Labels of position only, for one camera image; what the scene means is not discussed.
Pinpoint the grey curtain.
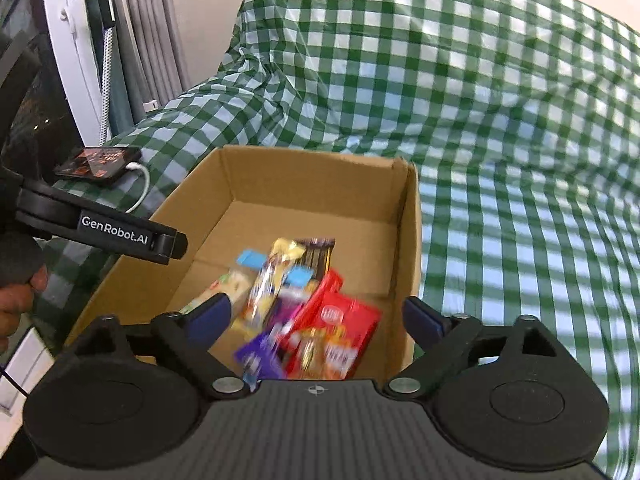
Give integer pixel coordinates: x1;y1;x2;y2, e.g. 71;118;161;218
114;0;192;117

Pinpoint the brown cardboard box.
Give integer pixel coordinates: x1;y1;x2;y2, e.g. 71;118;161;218
65;144;424;397

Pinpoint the braided white grey cable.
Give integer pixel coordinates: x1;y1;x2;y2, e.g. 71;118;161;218
97;25;117;149

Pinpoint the purple snack wrapper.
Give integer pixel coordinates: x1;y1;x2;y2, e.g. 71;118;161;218
233;329;289;387

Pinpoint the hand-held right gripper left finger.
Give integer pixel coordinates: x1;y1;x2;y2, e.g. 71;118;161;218
52;292;258;403

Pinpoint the person's left hand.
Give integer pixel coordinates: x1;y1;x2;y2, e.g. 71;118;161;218
0;263;51;356

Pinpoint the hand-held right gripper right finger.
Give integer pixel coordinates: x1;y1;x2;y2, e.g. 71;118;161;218
381;296;583;403

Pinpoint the green white peanut packet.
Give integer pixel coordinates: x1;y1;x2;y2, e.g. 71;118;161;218
179;267;257;317

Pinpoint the black smartphone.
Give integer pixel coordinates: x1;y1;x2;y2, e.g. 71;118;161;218
53;145;144;189

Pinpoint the white charging cable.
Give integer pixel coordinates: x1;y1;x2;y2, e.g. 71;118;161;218
125;161;152;214

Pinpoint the thin black cable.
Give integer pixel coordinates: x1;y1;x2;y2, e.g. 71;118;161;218
0;366;30;396

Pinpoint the dark brown snack bar packet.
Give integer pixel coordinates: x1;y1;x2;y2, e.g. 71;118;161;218
295;237;336;282

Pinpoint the green white checked blanket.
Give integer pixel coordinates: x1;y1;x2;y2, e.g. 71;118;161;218
37;0;640;478

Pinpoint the long purple snack stick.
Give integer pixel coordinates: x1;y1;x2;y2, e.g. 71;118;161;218
272;267;322;333

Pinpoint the beige snack bar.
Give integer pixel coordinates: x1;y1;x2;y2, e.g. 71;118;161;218
239;237;307;332

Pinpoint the large red snack packet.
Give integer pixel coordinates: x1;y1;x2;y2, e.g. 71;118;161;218
279;269;384;382

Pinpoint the small light blue packet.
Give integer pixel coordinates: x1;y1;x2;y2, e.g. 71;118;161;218
235;249;266;269

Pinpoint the white cabinet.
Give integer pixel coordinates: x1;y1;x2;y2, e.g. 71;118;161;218
0;327;53;416

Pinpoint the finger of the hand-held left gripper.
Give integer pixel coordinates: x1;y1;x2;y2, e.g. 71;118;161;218
148;229;189;266

